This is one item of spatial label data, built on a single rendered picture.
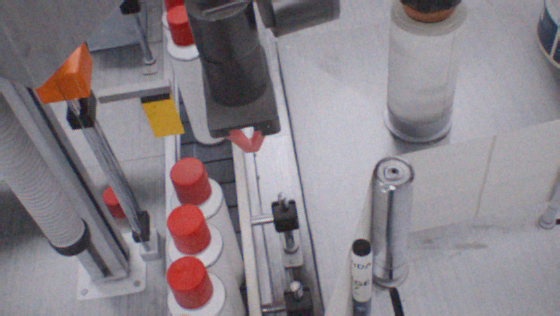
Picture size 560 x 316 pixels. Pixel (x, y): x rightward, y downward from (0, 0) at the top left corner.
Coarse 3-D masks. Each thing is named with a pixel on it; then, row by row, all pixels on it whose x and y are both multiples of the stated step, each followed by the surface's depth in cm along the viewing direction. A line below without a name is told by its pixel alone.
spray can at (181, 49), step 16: (176, 16) 73; (176, 32) 73; (176, 48) 76; (192, 48) 75; (176, 64) 77; (192, 64) 76; (192, 80) 78; (192, 96) 80; (192, 112) 83; (192, 128) 87; (208, 144) 88
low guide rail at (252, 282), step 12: (240, 156) 82; (240, 168) 81; (240, 180) 79; (240, 192) 78; (240, 204) 77; (240, 216) 76; (240, 228) 75; (252, 240) 74; (252, 252) 73; (252, 264) 72; (252, 276) 71; (252, 288) 70; (252, 300) 69; (252, 312) 69
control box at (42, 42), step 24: (0, 0) 34; (24, 0) 35; (48, 0) 37; (72, 0) 39; (96, 0) 40; (120, 0) 42; (0, 24) 35; (24, 24) 36; (48, 24) 37; (72, 24) 39; (96, 24) 41; (0, 48) 36; (24, 48) 36; (48, 48) 38; (72, 48) 40; (0, 72) 39; (24, 72) 37; (48, 72) 39
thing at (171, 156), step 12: (168, 60) 87; (168, 72) 86; (168, 144) 78; (168, 156) 77; (168, 168) 76; (168, 180) 75; (168, 192) 74; (168, 204) 72; (168, 240) 70; (168, 264) 68; (168, 288) 66; (168, 312) 64
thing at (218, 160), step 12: (180, 96) 94; (180, 108) 93; (192, 132) 90; (192, 144) 88; (228, 144) 88; (192, 156) 87; (204, 156) 87; (216, 156) 87; (228, 156) 86; (216, 168) 85; (228, 168) 85; (216, 180) 84; (228, 180) 84; (228, 192) 83; (228, 204) 82; (240, 240) 78; (240, 252) 77; (240, 288) 74
